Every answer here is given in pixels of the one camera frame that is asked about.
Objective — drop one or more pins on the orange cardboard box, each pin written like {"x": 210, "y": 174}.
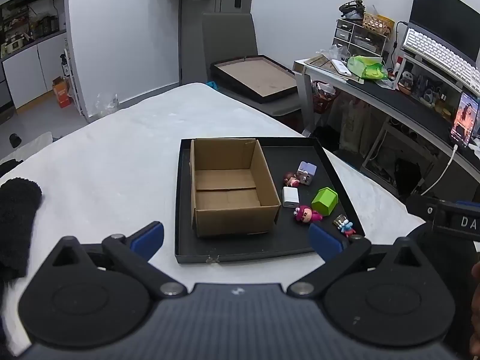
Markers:
{"x": 62, "y": 93}

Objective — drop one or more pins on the person's right forearm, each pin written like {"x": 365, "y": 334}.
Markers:
{"x": 476, "y": 307}

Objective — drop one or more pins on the black shallow tray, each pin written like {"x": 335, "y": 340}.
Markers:
{"x": 296, "y": 238}

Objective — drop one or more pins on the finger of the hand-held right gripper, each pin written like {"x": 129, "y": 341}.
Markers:
{"x": 422, "y": 206}

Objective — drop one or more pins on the white cabinet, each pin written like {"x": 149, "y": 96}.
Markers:
{"x": 30, "y": 71}

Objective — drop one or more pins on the grey chair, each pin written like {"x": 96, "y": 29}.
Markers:
{"x": 228, "y": 37}

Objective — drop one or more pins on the wicker basket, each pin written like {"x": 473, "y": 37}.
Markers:
{"x": 377, "y": 24}

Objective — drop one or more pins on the red plastic basket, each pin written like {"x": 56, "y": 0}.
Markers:
{"x": 323, "y": 99}

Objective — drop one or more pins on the smartphone with lit screen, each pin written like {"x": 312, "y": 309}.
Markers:
{"x": 465, "y": 118}

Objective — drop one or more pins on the dark tangled headband pile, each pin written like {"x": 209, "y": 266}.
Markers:
{"x": 351, "y": 9}

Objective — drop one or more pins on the small blue toy figurine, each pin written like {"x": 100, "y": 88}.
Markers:
{"x": 345, "y": 228}

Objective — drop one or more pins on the purple cube toy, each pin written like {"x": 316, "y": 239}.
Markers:
{"x": 307, "y": 169}

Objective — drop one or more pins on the white charger plug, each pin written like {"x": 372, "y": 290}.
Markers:
{"x": 290, "y": 197}

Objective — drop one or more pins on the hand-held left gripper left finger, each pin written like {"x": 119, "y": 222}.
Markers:
{"x": 148, "y": 238}

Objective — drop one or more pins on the magenta toy figure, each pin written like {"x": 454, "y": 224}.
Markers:
{"x": 307, "y": 214}

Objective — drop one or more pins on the clear drawer organizer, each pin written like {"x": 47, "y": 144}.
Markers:
{"x": 360, "y": 37}

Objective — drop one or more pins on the black computer monitor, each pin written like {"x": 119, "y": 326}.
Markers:
{"x": 446, "y": 18}

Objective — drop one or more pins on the small blue cloth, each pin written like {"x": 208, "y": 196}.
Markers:
{"x": 212, "y": 85}

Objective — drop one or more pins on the grey desk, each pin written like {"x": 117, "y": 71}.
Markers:
{"x": 397, "y": 99}

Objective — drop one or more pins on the white keyboard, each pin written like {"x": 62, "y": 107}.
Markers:
{"x": 435, "y": 50}

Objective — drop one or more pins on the green house-shaped block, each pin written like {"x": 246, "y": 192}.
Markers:
{"x": 324, "y": 200}

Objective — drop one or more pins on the brown cardboard box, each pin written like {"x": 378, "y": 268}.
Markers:
{"x": 232, "y": 221}

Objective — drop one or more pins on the cluttered wall shelf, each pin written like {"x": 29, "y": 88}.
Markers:
{"x": 30, "y": 18}

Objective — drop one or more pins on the black frame with brown board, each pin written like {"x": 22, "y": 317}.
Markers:
{"x": 251, "y": 77}

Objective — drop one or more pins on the green plastic bag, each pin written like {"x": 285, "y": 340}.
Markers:
{"x": 369, "y": 66}

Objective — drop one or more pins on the small brown-haired doll figure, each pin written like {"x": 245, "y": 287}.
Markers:
{"x": 290, "y": 179}

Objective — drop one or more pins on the clear plastic bag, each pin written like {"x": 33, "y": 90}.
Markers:
{"x": 108, "y": 102}

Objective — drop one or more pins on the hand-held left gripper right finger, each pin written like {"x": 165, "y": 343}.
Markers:
{"x": 324, "y": 242}

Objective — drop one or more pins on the small black floor object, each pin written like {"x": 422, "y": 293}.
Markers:
{"x": 16, "y": 140}

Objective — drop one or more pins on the black fuzzy cloth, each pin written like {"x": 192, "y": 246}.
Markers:
{"x": 17, "y": 217}

